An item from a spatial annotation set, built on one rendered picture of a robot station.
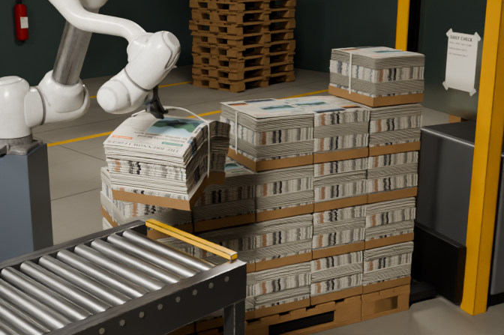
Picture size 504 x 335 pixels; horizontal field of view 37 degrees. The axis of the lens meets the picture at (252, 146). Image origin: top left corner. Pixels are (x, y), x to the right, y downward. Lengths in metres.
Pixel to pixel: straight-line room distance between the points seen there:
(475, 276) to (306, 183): 1.04
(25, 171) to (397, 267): 1.85
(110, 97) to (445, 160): 2.34
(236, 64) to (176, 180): 7.09
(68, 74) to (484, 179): 1.98
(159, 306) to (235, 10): 7.44
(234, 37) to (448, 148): 5.66
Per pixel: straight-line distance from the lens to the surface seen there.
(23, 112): 2.91
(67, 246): 2.54
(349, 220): 3.50
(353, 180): 3.45
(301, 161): 3.26
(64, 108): 2.96
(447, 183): 4.11
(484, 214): 3.75
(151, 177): 2.45
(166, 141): 2.41
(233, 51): 9.40
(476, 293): 3.90
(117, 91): 2.17
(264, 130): 3.14
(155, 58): 2.14
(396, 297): 3.84
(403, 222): 3.70
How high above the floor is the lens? 1.74
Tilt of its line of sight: 15 degrees down
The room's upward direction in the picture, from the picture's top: 1 degrees clockwise
